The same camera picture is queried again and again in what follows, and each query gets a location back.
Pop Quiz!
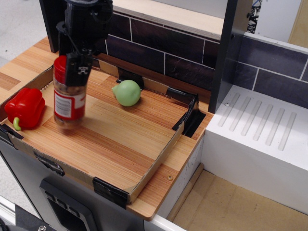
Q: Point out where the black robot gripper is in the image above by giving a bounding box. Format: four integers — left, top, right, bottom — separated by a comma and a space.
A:
56, 0, 113, 87

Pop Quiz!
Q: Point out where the red-lidded spice bottle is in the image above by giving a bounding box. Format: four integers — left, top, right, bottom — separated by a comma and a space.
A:
53, 55, 86, 129

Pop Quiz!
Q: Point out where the taped cardboard fence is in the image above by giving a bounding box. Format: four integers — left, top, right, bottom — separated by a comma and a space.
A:
0, 48, 212, 218

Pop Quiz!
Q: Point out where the green onion-shaped vegetable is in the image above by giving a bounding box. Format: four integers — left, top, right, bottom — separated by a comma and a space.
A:
112, 80, 141, 106

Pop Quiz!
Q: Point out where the red bell pepper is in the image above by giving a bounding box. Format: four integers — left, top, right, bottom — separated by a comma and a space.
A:
4, 88, 45, 131

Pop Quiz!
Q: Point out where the white ridged drainboard sink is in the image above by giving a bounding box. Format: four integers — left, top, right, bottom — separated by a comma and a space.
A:
201, 86, 308, 213

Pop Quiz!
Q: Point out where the dark grey vertical post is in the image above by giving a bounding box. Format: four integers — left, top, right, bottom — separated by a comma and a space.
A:
208, 0, 252, 113

